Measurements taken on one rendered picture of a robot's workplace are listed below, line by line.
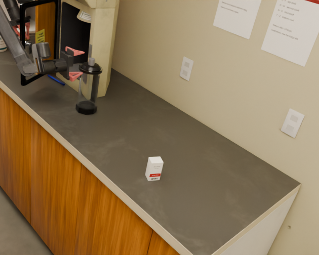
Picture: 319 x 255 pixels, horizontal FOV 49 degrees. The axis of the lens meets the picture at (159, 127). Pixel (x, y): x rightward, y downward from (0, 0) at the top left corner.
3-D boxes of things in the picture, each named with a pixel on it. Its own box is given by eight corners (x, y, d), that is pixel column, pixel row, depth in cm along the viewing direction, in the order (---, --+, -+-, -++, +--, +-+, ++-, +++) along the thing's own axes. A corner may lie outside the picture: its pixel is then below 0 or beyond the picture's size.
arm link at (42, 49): (25, 74, 149) (23, 74, 141) (18, 47, 147) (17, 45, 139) (53, 70, 152) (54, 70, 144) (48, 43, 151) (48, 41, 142)
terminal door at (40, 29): (55, 69, 198) (58, -5, 179) (22, 87, 172) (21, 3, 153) (54, 68, 198) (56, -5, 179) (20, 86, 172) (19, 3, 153)
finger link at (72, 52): (88, 49, 154) (69, 51, 147) (87, 65, 157) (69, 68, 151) (80, 44, 158) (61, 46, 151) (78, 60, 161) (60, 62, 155)
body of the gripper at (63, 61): (72, 55, 149) (56, 57, 144) (70, 78, 154) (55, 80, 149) (64, 50, 153) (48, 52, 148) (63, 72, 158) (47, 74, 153)
